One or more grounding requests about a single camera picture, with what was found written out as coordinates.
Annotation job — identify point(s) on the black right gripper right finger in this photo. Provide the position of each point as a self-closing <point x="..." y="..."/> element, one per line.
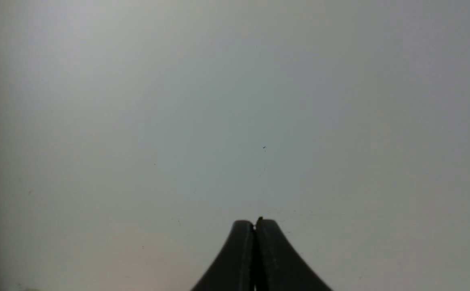
<point x="279" y="267"/>

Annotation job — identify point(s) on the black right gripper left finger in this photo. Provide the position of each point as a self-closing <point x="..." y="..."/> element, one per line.
<point x="232" y="269"/>

